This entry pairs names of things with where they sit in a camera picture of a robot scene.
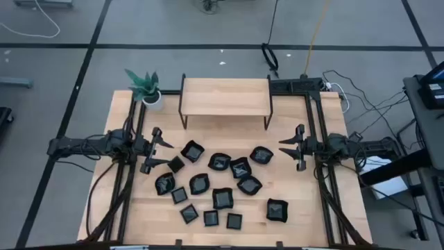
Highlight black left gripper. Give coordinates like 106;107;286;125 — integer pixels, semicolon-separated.
133;126;175;175

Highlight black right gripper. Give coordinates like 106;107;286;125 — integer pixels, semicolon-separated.
277;123;318;172

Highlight small black square plate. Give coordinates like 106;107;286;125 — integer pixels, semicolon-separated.
203;209;220;228
167;156;186;174
179;203;200;225
226;212;243;231
171;186;189;205

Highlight green plant in white pot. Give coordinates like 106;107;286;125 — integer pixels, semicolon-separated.
123;68;164;112

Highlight black power strip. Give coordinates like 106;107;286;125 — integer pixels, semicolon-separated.
270;76;325;95

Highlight wooden shelf riser black legs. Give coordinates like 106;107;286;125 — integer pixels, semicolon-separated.
178;72;275;131

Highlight grey side desk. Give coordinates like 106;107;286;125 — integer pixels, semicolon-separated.
402;74;444;171

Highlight black laptop computer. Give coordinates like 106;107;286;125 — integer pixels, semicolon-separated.
418;60;444;111

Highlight grey metal table foot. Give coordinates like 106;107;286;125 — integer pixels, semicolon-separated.
0;76;35;90
12;0;74;8

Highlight black aluminium table frame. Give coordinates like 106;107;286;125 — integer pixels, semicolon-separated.
81;89;374;250

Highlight white power cable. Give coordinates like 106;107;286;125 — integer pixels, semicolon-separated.
324;81;350;115

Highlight black floor cable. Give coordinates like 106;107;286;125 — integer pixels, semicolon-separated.
321;69;410;140

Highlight black arm base cable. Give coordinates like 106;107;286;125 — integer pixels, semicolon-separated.
85;160;119;239

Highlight black desk base frame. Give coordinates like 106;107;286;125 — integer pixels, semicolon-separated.
359;148;444;244

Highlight yellow hanging cable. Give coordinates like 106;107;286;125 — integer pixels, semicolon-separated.
303;0;333;77

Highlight black hanging cable with loop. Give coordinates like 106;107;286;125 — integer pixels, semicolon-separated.
260;0;280;79

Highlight black cable bundle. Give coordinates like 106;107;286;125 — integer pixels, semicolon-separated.
193;0;225;15

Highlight white floor cable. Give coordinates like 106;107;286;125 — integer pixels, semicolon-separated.
0;0;61;39

